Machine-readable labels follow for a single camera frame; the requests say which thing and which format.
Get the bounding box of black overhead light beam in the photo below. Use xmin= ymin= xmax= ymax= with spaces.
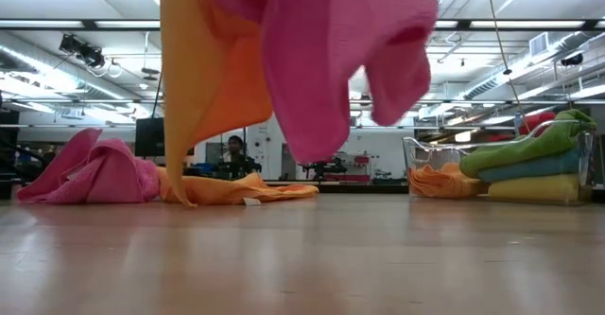
xmin=0 ymin=17 xmax=605 ymax=33

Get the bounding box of green microfiber towel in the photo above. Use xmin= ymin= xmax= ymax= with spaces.
xmin=458 ymin=109 xmax=597 ymax=180

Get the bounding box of black monitor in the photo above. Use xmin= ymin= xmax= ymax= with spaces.
xmin=134 ymin=117 xmax=165 ymax=158

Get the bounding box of black hanging cable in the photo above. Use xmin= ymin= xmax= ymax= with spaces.
xmin=150 ymin=71 xmax=164 ymax=118

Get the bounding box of red cart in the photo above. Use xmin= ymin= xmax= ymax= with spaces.
xmin=517 ymin=111 xmax=559 ymax=139

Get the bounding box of clear plastic bin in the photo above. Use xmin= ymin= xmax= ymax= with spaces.
xmin=401 ymin=118 xmax=596 ymax=206

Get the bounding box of white board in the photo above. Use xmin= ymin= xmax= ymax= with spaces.
xmin=245 ymin=118 xmax=285 ymax=179

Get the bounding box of blue microfiber towel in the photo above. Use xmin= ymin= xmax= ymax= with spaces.
xmin=477 ymin=148 xmax=581 ymax=184

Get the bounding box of pink microfiber towel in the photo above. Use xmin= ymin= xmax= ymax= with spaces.
xmin=207 ymin=0 xmax=440 ymax=165
xmin=16 ymin=127 xmax=161 ymax=206

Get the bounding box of thin hanging cable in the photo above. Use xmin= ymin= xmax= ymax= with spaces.
xmin=485 ymin=0 xmax=530 ymax=122

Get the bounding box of black ceiling spotlight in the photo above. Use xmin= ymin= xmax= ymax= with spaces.
xmin=560 ymin=52 xmax=585 ymax=68
xmin=59 ymin=33 xmax=106 ymax=69

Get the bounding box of yellow microfiber towel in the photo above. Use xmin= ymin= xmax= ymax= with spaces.
xmin=487 ymin=172 xmax=581 ymax=203

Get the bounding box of person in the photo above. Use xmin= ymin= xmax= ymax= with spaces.
xmin=220 ymin=134 xmax=251 ymax=166

